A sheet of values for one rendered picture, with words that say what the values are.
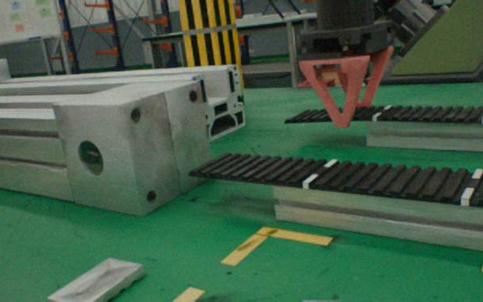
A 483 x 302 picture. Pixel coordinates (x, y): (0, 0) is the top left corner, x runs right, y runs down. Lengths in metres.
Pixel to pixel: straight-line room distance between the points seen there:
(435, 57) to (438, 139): 0.47
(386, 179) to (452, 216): 0.05
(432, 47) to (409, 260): 0.69
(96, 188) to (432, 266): 0.28
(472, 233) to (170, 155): 0.25
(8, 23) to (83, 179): 6.12
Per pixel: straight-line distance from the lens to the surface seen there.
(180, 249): 0.34
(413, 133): 0.51
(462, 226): 0.32
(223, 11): 3.95
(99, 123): 0.41
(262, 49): 9.39
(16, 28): 6.48
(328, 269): 0.29
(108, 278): 0.31
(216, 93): 0.65
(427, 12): 1.01
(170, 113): 0.42
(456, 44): 0.95
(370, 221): 0.33
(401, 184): 0.32
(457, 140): 0.49
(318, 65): 0.49
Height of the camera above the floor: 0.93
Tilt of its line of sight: 16 degrees down
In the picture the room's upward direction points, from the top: 8 degrees counter-clockwise
